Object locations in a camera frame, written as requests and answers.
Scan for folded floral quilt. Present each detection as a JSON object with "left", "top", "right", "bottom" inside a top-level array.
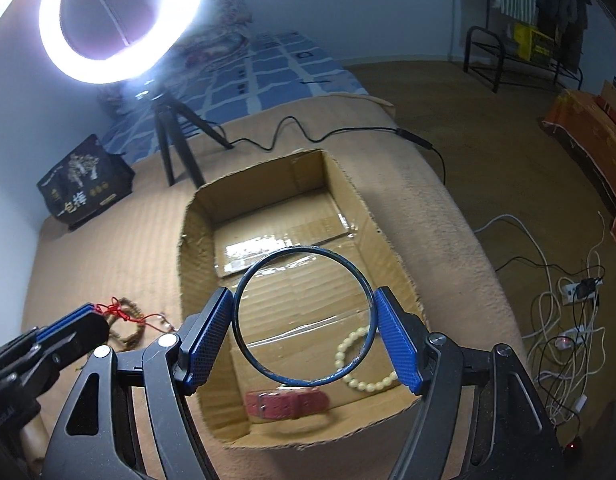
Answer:
[{"left": 97, "top": 0, "right": 257, "bottom": 111}]

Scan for black power cable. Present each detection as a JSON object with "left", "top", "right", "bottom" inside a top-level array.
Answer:
[{"left": 187, "top": 115, "right": 447, "bottom": 187}]

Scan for yellow crate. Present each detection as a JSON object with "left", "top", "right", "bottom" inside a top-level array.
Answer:
[{"left": 513, "top": 22, "right": 555, "bottom": 66}]

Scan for white floor cables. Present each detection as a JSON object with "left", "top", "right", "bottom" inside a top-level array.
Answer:
[{"left": 475, "top": 209, "right": 612, "bottom": 426}]

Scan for orange covered furniture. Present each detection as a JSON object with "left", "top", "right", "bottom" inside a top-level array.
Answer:
[{"left": 540, "top": 89, "right": 616, "bottom": 242}]

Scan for brown wooden bead necklace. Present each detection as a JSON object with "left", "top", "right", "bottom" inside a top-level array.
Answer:
[{"left": 94, "top": 296, "right": 177, "bottom": 354}]

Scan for blue checked bedsheet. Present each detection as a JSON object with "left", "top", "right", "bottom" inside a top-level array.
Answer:
[{"left": 99, "top": 32, "right": 367, "bottom": 165}]

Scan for dark blue bangle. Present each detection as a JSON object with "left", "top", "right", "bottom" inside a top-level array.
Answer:
[{"left": 230, "top": 237, "right": 376, "bottom": 387}]

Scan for black clothes rack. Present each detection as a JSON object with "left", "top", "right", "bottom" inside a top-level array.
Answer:
[{"left": 462, "top": 0, "right": 591, "bottom": 92}]

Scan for white ring light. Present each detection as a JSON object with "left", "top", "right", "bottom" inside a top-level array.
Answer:
[{"left": 38, "top": 0, "right": 203, "bottom": 84}]

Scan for cardboard box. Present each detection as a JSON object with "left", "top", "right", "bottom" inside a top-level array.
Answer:
[{"left": 179, "top": 150, "right": 423, "bottom": 448}]

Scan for black snack bag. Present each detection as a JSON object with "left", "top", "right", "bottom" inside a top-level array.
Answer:
[{"left": 36, "top": 134, "right": 135, "bottom": 231}]

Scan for black tripod stand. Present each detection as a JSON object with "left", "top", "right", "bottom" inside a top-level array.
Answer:
[{"left": 146, "top": 84, "right": 233, "bottom": 188}]

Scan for cream bead bracelet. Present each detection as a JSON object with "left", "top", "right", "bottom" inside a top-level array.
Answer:
[{"left": 334, "top": 325, "right": 400, "bottom": 394}]

